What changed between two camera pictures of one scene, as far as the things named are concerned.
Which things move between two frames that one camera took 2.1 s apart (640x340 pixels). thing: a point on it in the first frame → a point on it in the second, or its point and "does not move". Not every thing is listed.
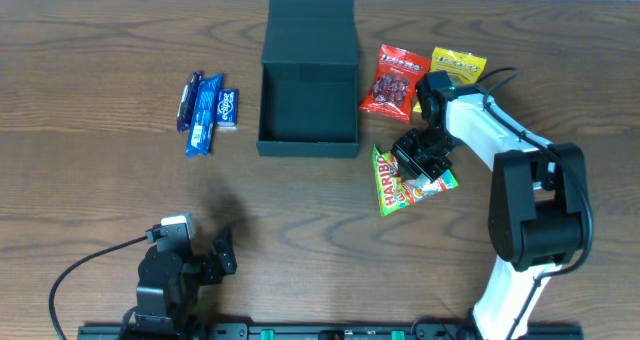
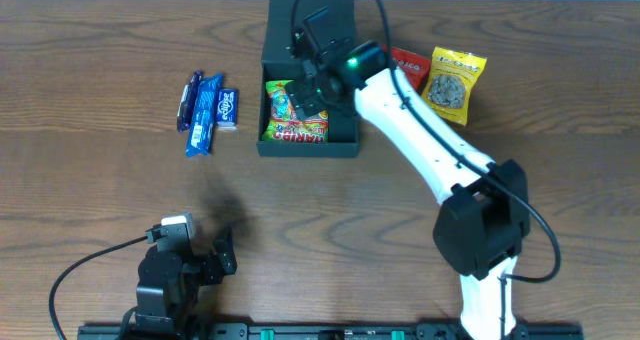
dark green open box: (308, 88) does not move
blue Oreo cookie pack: (204, 116) does not move
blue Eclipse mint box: (227, 111) does not move
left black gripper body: (220, 259) does not move
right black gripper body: (424, 154) → (304, 98)
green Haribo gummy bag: (396, 191) → (283, 125)
